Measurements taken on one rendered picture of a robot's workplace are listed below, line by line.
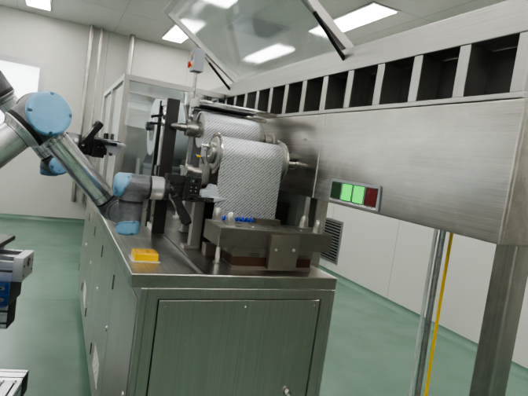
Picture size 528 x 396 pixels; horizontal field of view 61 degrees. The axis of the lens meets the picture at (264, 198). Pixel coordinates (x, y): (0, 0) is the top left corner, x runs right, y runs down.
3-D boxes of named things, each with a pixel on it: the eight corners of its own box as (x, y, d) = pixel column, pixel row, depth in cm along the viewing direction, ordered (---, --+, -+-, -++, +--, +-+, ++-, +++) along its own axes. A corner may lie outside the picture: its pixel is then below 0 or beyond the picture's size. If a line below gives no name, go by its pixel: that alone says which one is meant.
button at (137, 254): (130, 255, 138) (131, 247, 138) (153, 256, 141) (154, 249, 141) (133, 262, 132) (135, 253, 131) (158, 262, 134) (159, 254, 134)
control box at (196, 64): (185, 71, 208) (188, 49, 207) (199, 74, 211) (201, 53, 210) (188, 69, 201) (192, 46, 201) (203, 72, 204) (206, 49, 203)
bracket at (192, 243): (178, 246, 163) (189, 162, 161) (196, 247, 166) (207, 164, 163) (181, 249, 158) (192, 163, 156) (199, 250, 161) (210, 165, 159)
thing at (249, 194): (212, 220, 154) (219, 166, 153) (273, 225, 164) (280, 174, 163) (212, 220, 154) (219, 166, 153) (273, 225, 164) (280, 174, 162)
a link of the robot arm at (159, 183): (151, 200, 141) (146, 196, 148) (165, 201, 143) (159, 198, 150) (153, 176, 140) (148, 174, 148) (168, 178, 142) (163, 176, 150)
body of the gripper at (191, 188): (204, 178, 147) (167, 174, 142) (200, 204, 148) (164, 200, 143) (197, 176, 154) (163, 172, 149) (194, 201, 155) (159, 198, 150)
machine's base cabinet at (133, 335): (75, 295, 354) (86, 188, 348) (156, 295, 382) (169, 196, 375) (102, 583, 127) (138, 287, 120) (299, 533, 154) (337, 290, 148)
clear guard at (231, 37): (168, 12, 229) (169, 11, 229) (237, 82, 249) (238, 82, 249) (245, -75, 134) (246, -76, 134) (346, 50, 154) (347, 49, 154)
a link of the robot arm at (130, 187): (111, 196, 143) (114, 170, 143) (145, 199, 148) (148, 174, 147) (114, 199, 136) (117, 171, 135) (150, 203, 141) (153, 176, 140)
